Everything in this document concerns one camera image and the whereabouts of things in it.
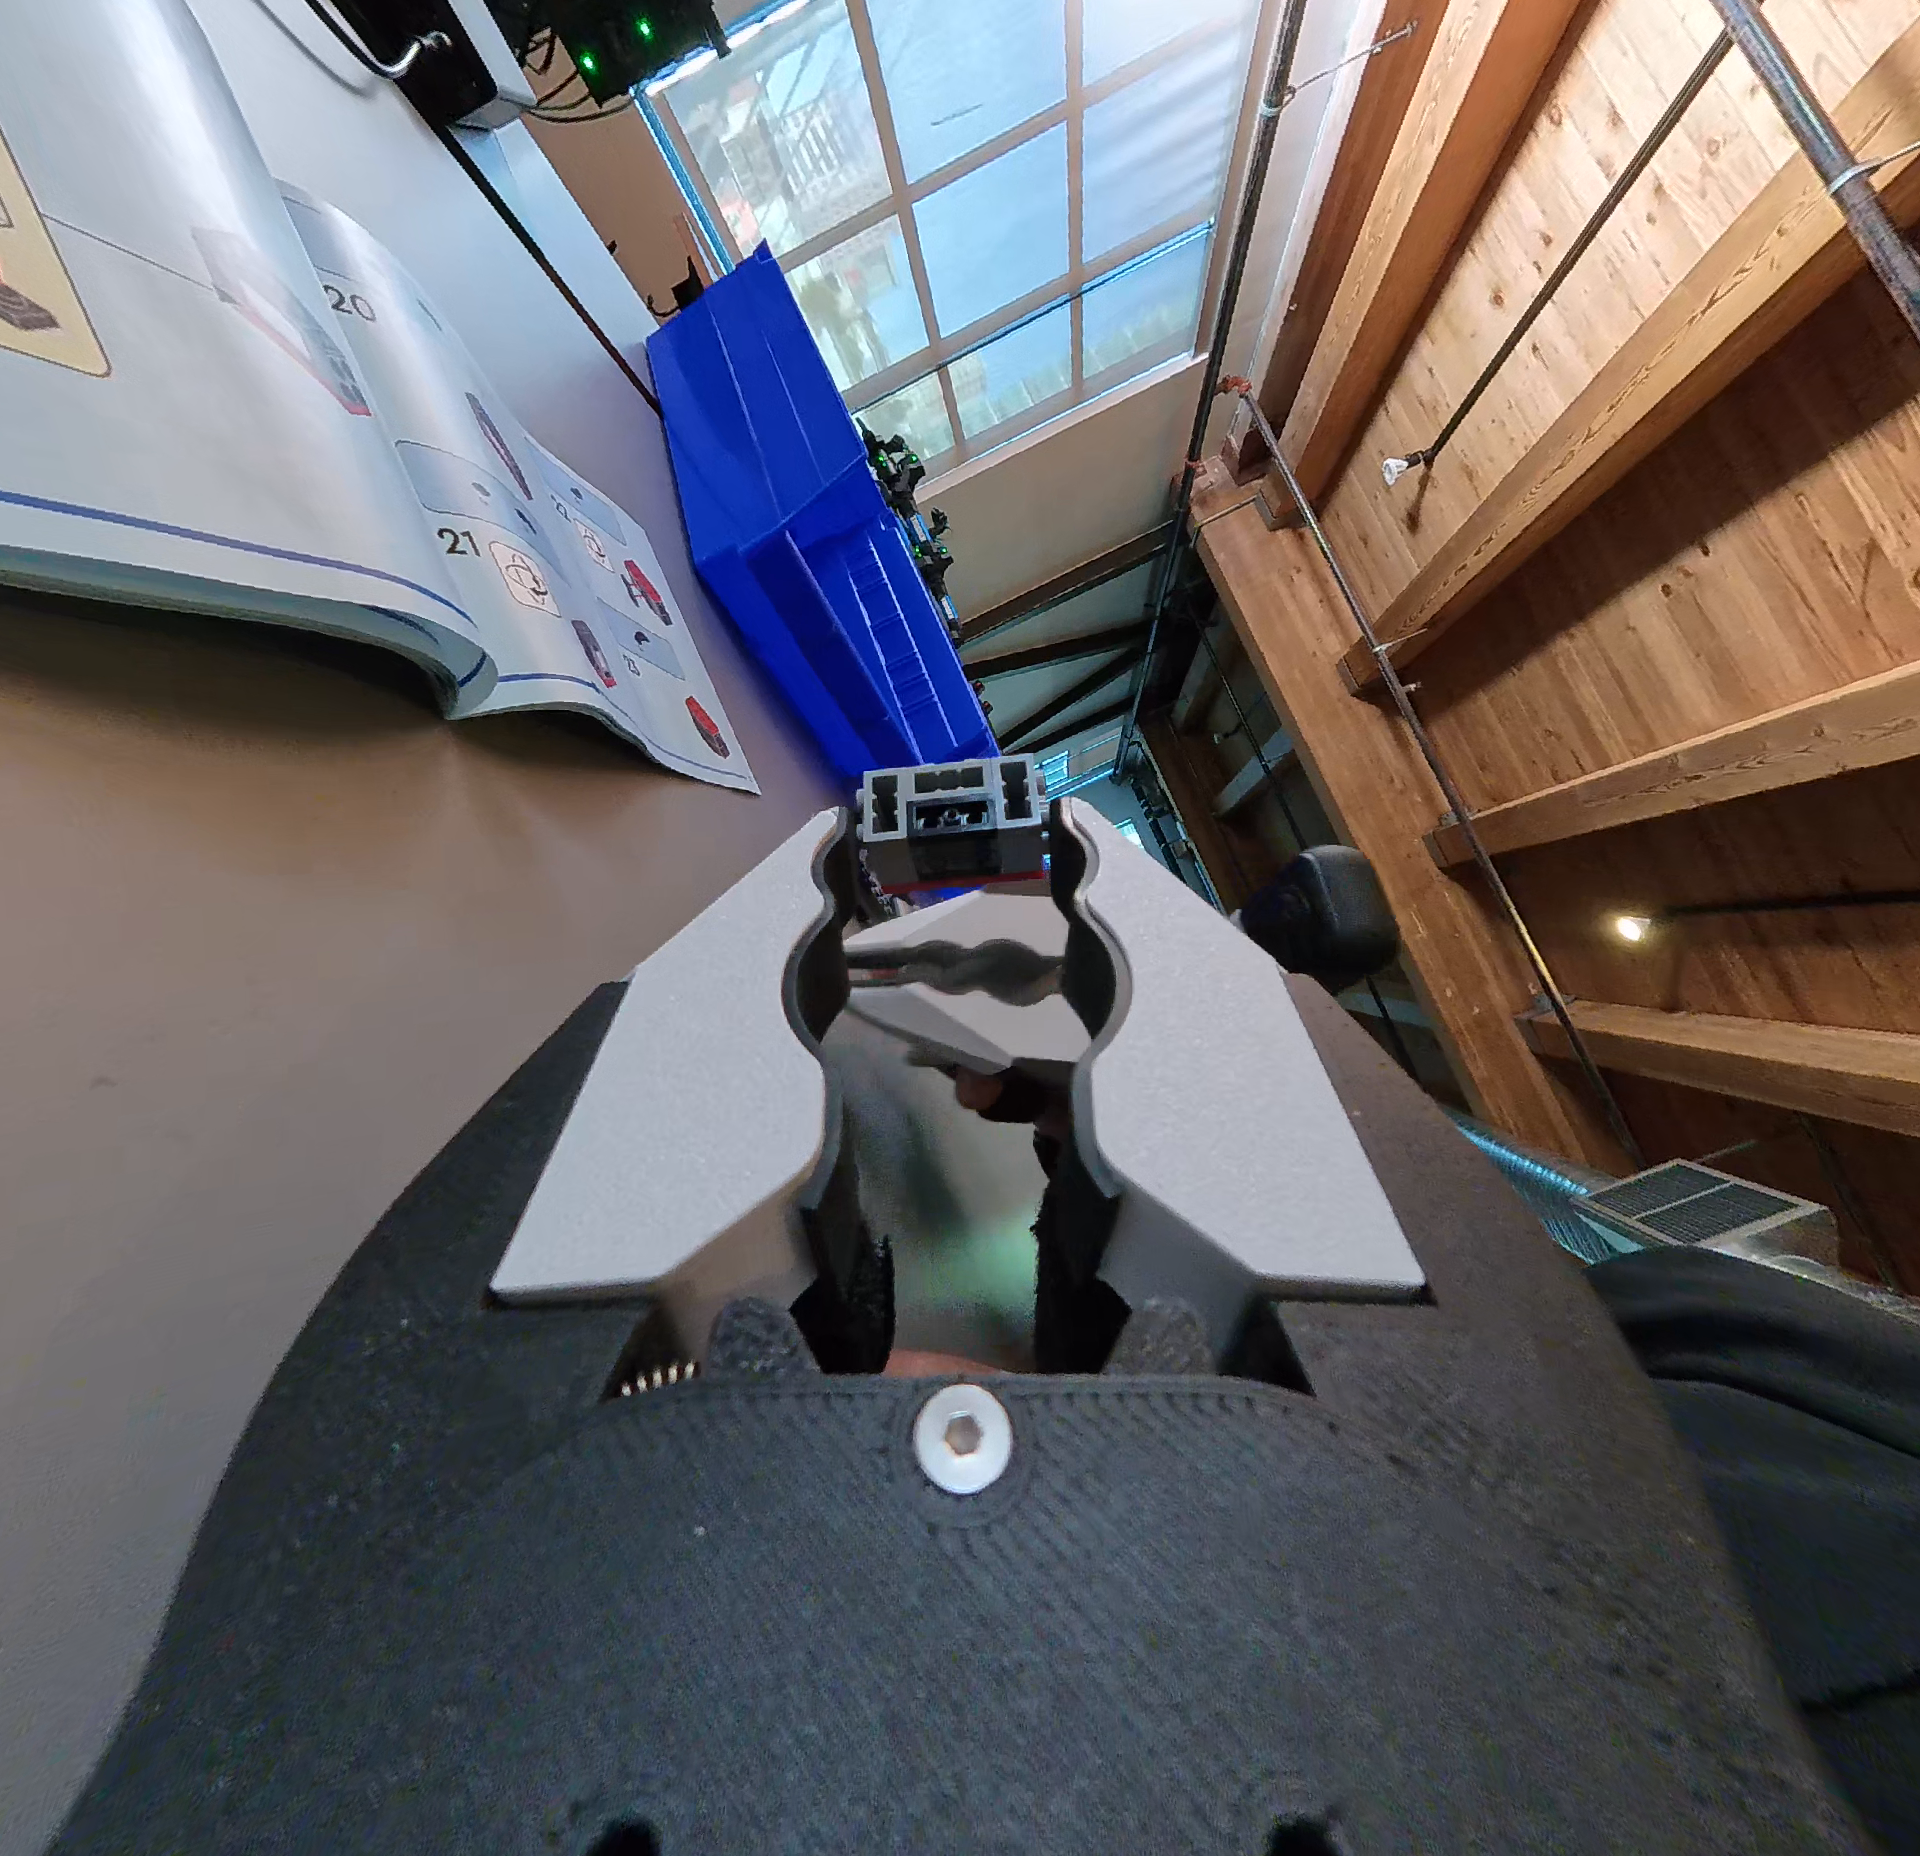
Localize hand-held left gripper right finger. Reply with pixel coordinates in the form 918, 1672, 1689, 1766
1049, 800, 1427, 1380

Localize light blue instruction booklet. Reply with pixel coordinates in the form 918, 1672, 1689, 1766
0, 0, 762, 795

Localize red and grey brick assembly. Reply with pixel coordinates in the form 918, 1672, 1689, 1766
851, 753, 1052, 899

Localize metal conduit pipe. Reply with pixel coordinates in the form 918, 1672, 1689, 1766
1670, 0, 1920, 345

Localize blue plastic bin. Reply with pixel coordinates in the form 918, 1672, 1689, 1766
643, 239, 1004, 839

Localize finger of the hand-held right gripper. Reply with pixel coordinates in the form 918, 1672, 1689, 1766
845, 902, 1068, 977
845, 979, 1099, 1082

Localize equipment rack with green lights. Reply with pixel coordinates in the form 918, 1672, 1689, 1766
465, 0, 730, 106

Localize large grid window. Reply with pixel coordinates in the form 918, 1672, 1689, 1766
638, 0, 1293, 465

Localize silver air duct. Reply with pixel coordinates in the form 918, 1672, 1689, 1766
1448, 1109, 1651, 1259

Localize grey desk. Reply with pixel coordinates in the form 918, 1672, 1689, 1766
0, 0, 886, 1856

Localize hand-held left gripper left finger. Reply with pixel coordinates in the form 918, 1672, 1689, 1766
487, 807, 893, 1364

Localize metal vent grille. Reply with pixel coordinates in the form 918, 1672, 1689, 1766
1574, 1157, 1837, 1264

